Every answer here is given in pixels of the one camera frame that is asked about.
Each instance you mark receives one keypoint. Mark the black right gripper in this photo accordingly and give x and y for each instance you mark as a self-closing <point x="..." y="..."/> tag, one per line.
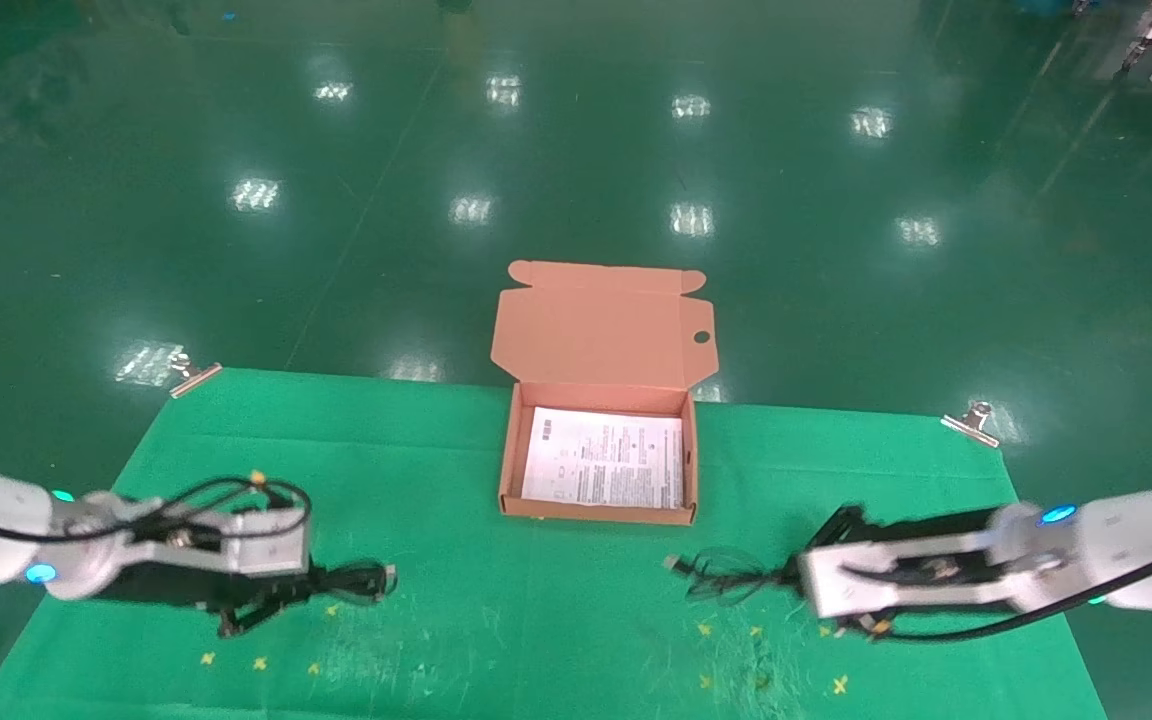
<point x="936" y="527"/>

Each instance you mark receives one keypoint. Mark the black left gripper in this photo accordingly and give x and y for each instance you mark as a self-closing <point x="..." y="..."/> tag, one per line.
<point x="176" y="585"/>

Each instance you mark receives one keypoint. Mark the orange cardboard box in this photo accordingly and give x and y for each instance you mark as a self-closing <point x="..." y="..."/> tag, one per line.
<point x="601" y="335"/>

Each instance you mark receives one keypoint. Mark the metal binder clip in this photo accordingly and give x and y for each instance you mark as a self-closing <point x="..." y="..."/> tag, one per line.
<point x="194" y="375"/>
<point x="972" y="423"/>

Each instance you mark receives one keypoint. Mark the green table mat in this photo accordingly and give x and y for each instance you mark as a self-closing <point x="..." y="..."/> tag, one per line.
<point x="496" y="620"/>

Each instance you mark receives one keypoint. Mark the white printed instruction sheet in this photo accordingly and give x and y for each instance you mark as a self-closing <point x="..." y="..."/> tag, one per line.
<point x="604" y="458"/>

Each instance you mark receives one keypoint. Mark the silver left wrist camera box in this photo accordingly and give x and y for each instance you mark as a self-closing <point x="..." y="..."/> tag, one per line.
<point x="271" y="545"/>

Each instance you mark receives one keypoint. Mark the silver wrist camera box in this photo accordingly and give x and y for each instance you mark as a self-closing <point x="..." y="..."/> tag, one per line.
<point x="271" y="545"/>
<point x="896" y="598"/>

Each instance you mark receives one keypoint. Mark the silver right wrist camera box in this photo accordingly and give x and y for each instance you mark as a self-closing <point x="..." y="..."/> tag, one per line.
<point x="896" y="598"/>

